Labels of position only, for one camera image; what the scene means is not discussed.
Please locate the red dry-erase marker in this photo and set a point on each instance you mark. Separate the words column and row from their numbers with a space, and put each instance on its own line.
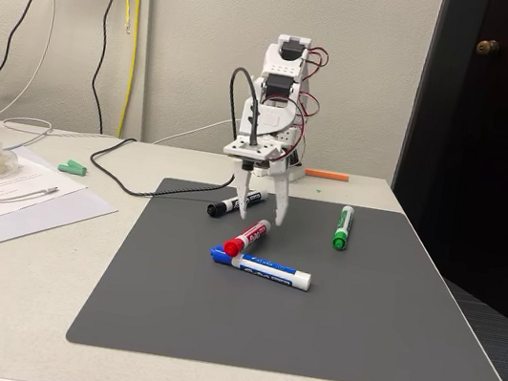
column 249, row 237

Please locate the black dry-erase marker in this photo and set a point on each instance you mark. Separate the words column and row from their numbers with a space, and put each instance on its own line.
column 225, row 206

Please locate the green dry-erase marker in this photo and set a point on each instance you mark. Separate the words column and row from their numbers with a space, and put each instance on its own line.
column 343, row 226

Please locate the blue dry-erase marker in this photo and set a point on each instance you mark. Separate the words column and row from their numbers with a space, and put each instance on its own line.
column 270, row 271

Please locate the orange bar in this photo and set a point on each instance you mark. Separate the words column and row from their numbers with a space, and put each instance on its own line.
column 326, row 174

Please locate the grey rectangular mat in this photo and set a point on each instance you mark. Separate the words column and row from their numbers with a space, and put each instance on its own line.
column 291, row 322

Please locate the blank white paper sheet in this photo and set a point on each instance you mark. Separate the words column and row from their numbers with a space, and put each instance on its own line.
column 62, row 213

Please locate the printed white paper sheet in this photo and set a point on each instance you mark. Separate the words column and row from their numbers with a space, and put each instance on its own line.
column 34, row 175

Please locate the dark door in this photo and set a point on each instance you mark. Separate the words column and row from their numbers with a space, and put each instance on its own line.
column 504, row 167

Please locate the brass door knob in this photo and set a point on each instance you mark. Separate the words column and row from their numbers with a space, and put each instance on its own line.
column 487, row 47

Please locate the white gripper camera module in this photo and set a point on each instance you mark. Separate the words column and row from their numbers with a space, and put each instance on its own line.
column 253, row 149

